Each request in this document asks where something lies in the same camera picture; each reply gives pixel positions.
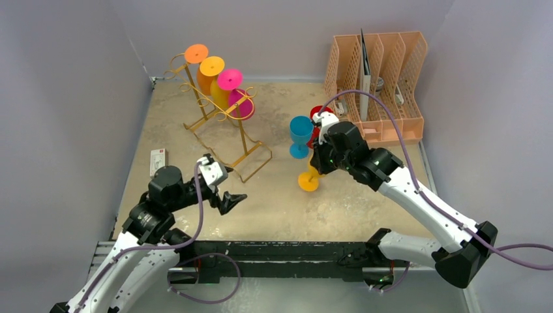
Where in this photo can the yellow wine glass back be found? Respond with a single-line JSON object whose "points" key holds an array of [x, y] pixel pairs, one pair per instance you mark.
{"points": [[211, 67]]}

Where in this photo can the magenta wine glass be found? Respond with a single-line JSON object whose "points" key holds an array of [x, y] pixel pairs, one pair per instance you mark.
{"points": [[235, 101]]}

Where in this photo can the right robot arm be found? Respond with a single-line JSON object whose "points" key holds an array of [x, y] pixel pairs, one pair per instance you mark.
{"points": [[460, 246]]}

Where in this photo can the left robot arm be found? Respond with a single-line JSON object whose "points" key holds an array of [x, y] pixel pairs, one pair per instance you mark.
{"points": [[149, 244]]}

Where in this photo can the dark folder in organizer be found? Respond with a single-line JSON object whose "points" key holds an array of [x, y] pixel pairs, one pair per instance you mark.
{"points": [[364, 79]]}

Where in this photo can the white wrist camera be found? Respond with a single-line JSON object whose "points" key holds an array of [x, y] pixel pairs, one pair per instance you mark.
{"points": [[323, 121], [212, 171]]}

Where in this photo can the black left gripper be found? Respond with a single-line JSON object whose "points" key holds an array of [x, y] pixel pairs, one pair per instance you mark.
{"points": [[227, 201]]}

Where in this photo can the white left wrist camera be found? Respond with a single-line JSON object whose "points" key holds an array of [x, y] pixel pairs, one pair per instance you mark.
{"points": [[212, 171]]}

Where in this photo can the orange wine glass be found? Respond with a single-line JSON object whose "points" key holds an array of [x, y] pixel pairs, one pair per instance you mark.
{"points": [[195, 54]]}

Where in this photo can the peach plastic file organizer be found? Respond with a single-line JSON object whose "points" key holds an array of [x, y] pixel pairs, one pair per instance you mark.
{"points": [[396, 60]]}

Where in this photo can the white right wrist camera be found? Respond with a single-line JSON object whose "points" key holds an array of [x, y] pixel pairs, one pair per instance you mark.
{"points": [[323, 121]]}

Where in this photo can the white stapler box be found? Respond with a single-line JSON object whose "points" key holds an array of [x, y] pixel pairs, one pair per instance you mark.
{"points": [[158, 159]]}

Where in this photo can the gold wire wine glass rack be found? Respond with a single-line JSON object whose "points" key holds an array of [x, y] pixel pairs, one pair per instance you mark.
{"points": [[211, 114]]}

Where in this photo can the yellow wine glass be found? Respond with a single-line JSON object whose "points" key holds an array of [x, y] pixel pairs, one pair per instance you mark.
{"points": [[211, 67], [309, 180]]}

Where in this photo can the blue wine glass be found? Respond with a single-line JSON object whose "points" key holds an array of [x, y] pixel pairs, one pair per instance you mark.
{"points": [[301, 130]]}

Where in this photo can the red wine glass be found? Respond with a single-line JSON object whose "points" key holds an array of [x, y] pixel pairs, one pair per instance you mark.
{"points": [[316, 131]]}

